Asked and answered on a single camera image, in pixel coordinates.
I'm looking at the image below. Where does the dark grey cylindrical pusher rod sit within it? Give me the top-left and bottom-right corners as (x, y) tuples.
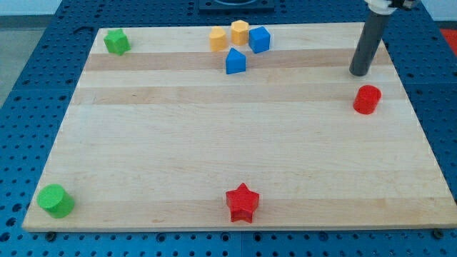
(349, 11), (391, 76)

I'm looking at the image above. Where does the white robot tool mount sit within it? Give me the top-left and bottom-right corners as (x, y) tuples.
(364, 0), (418, 15)

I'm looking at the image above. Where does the red cylinder block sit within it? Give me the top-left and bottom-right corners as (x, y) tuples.
(353, 85), (382, 115)

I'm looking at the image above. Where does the blue cube block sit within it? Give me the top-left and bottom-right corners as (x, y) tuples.
(248, 26), (271, 54)

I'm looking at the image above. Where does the yellow hexagon block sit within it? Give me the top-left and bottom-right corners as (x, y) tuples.
(231, 20), (249, 46)

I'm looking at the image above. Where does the blue triangle block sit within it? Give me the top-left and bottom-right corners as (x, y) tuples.
(225, 48), (246, 74)

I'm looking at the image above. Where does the yellow rounded block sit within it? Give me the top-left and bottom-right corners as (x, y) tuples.
(209, 26), (228, 51)

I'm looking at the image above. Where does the red star block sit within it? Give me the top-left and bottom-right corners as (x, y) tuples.
(226, 183), (260, 223)

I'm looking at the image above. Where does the light wooden board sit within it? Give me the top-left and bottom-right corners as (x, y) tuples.
(23, 23), (456, 232)

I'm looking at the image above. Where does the green star block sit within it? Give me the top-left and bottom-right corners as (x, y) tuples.
(104, 29), (131, 56)

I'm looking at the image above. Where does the green cylinder block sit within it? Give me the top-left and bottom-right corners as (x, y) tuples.
(36, 183), (75, 218)

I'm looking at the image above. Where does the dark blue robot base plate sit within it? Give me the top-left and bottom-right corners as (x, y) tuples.
(197, 0), (275, 13)

